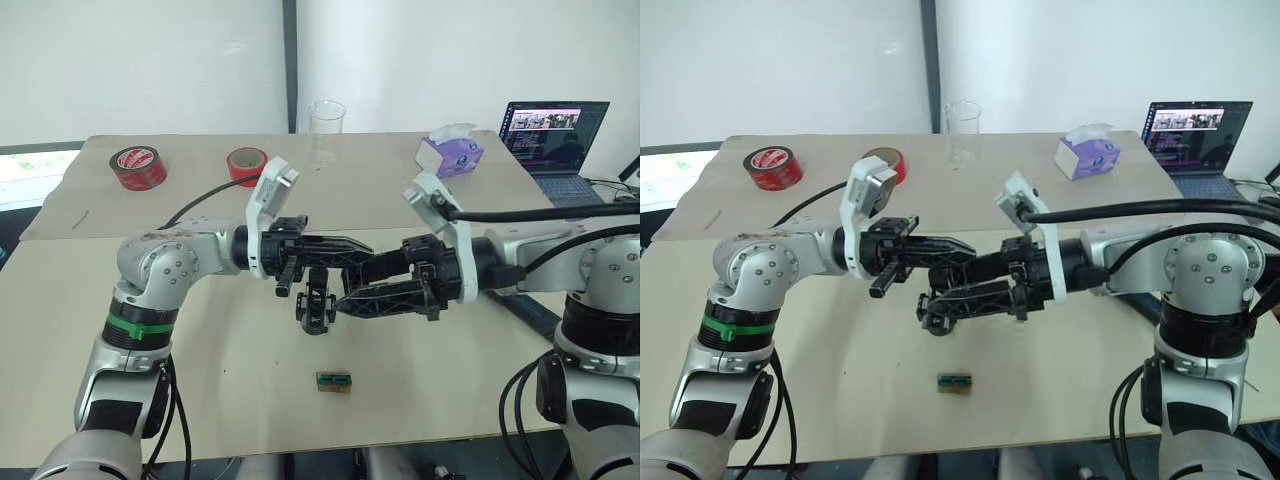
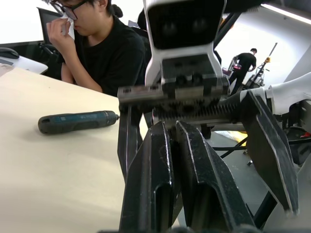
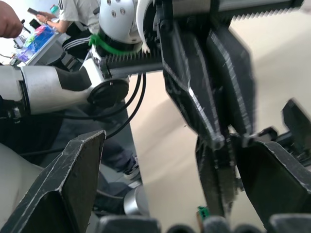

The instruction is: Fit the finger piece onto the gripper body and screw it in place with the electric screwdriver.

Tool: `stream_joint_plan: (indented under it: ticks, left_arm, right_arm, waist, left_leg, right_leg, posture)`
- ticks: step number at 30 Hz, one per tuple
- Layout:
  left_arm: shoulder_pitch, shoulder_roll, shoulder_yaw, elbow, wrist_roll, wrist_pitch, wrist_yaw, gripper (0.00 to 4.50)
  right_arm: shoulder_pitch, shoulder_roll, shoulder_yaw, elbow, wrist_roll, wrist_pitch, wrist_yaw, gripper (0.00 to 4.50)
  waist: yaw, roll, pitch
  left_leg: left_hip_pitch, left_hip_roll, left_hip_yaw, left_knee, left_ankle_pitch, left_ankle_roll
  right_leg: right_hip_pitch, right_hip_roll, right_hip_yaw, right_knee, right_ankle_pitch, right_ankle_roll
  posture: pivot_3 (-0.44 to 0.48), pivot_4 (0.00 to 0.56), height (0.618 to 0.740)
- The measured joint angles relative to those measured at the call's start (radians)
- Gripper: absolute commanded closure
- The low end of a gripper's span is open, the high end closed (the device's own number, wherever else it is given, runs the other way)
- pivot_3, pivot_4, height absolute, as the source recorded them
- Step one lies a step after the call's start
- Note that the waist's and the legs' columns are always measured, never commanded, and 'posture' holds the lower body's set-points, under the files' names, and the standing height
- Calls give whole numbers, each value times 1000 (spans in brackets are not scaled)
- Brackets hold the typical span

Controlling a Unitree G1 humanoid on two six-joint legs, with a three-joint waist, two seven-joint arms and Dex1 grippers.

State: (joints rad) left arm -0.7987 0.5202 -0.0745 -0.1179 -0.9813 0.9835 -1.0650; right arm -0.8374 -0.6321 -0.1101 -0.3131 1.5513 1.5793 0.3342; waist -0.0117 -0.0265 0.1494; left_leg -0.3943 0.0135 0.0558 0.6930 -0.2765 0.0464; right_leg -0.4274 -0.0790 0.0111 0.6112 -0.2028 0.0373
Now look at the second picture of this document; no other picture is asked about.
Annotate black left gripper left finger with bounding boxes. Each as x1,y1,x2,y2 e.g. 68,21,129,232
119,121,182,232

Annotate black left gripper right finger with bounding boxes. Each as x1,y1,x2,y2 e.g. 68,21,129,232
175,120,257,231

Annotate black spare gripper finger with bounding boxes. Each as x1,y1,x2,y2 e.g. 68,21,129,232
118,104,144,179
233,89,299,216

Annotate spare black gripper body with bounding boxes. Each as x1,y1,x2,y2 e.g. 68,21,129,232
117,54,246,140

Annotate blue black electric screwdriver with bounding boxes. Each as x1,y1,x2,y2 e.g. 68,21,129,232
38,110,120,135

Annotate white spare gripper camera mount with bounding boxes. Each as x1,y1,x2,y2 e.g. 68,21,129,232
145,0,225,85

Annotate white robot body shell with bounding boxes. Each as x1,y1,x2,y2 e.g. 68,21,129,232
266,71,311,116

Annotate black table leg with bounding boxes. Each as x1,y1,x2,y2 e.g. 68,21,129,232
252,190,279,228

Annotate standing person in black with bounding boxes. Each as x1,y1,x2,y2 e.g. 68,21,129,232
228,48,258,97

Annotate person in black t-shirt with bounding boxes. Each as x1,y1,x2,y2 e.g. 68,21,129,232
46,0,153,97

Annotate yellow tool on pole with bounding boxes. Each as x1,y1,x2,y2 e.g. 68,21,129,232
257,42,278,73

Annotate white desk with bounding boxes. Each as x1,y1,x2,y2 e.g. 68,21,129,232
0,55,49,75

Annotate white paper tissue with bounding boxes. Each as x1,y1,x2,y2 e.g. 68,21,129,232
59,13,76,39

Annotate black framed glasses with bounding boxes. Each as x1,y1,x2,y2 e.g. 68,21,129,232
52,0,88,20

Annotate black office chair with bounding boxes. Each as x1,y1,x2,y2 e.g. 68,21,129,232
36,6,63,46

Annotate black computer mouse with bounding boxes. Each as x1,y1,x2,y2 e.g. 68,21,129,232
0,47,20,59

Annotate white ceiling light strip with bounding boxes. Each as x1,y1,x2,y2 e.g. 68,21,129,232
259,1,311,19

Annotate black slanted frame beam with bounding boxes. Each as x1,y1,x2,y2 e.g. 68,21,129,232
213,12,243,51

